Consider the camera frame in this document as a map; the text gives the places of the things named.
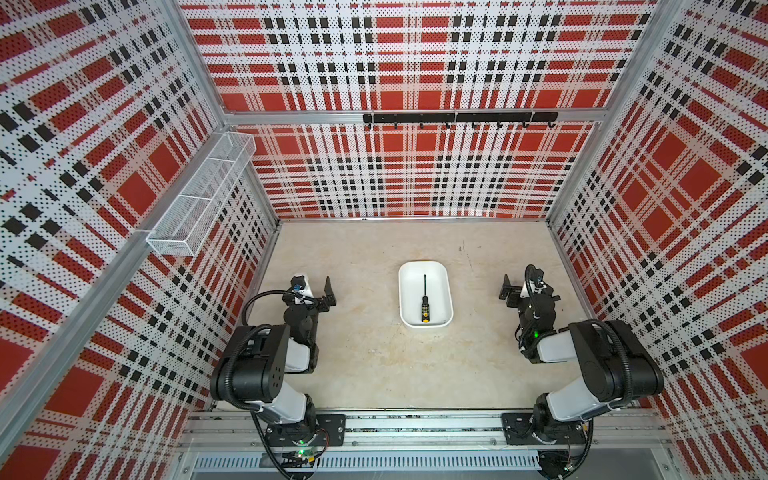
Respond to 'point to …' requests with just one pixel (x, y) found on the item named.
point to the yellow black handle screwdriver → (425, 307)
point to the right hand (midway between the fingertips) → (523, 278)
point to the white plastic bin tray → (438, 289)
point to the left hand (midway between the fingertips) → (313, 284)
